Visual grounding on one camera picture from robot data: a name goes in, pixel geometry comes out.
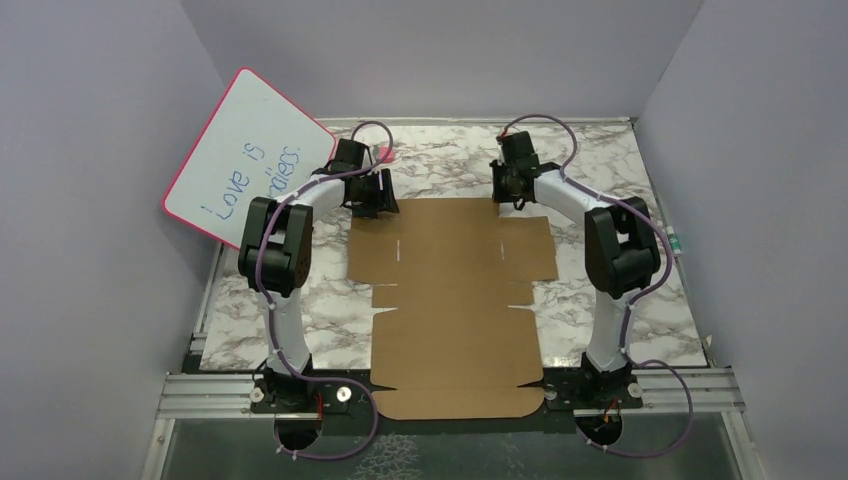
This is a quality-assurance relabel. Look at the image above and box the pink framed whiteboard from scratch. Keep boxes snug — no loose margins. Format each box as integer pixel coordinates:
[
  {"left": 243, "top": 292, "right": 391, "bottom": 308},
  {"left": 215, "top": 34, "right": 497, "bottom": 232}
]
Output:
[{"left": 162, "top": 68, "right": 336, "bottom": 248}]

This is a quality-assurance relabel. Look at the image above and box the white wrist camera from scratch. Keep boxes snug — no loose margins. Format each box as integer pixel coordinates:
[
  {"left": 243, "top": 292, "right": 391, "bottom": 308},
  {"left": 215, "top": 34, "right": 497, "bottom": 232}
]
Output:
[
  {"left": 328, "top": 138, "right": 369, "bottom": 175},
  {"left": 496, "top": 131, "right": 539, "bottom": 169}
]

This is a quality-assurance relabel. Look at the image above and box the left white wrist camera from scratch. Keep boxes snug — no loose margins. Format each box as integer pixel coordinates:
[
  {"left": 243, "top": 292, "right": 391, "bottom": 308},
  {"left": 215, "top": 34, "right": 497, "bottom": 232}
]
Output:
[{"left": 328, "top": 138, "right": 369, "bottom": 175}]

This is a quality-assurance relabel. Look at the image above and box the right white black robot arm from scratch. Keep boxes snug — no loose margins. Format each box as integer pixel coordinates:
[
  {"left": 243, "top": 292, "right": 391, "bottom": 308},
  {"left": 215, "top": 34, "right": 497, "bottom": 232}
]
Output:
[{"left": 490, "top": 160, "right": 661, "bottom": 407}]

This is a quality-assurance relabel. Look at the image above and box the green capped marker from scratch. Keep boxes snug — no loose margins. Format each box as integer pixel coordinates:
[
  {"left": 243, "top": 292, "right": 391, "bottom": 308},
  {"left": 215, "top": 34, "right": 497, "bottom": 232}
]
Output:
[{"left": 666, "top": 226, "right": 682, "bottom": 257}]

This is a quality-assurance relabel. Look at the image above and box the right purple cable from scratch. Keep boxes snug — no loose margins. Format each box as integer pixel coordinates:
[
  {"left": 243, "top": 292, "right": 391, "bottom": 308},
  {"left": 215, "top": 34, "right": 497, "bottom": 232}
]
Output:
[{"left": 496, "top": 113, "right": 696, "bottom": 460}]

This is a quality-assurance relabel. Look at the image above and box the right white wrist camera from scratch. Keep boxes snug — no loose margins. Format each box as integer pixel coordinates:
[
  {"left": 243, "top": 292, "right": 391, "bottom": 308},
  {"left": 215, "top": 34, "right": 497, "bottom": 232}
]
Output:
[{"left": 496, "top": 131, "right": 539, "bottom": 169}]

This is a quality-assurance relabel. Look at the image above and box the purple cable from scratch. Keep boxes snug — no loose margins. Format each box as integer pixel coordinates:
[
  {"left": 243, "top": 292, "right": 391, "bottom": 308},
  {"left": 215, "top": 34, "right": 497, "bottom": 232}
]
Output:
[
  {"left": 496, "top": 113, "right": 696, "bottom": 460},
  {"left": 254, "top": 120, "right": 395, "bottom": 463}
]

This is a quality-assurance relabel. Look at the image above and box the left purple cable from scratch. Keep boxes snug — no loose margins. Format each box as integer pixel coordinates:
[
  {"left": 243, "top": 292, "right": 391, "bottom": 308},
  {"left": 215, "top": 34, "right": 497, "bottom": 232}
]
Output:
[{"left": 254, "top": 120, "right": 395, "bottom": 463}]

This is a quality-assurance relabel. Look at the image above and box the brown cardboard box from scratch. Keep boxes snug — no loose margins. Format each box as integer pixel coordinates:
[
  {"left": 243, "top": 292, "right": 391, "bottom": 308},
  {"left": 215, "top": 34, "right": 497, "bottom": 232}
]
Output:
[{"left": 347, "top": 198, "right": 558, "bottom": 421}]

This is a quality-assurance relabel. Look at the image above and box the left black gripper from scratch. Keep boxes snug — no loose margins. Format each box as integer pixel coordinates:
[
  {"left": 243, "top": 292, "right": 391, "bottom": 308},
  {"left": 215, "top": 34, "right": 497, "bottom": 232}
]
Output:
[{"left": 351, "top": 168, "right": 399, "bottom": 217}]

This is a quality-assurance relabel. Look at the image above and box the pink eraser block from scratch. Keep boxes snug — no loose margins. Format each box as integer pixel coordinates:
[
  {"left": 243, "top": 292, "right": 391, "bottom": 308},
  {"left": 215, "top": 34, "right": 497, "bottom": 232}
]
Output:
[{"left": 376, "top": 147, "right": 395, "bottom": 164}]

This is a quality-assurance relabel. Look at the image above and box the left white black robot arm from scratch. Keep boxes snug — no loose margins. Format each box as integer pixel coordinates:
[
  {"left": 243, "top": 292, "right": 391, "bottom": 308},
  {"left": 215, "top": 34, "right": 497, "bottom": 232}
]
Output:
[{"left": 238, "top": 168, "right": 399, "bottom": 411}]

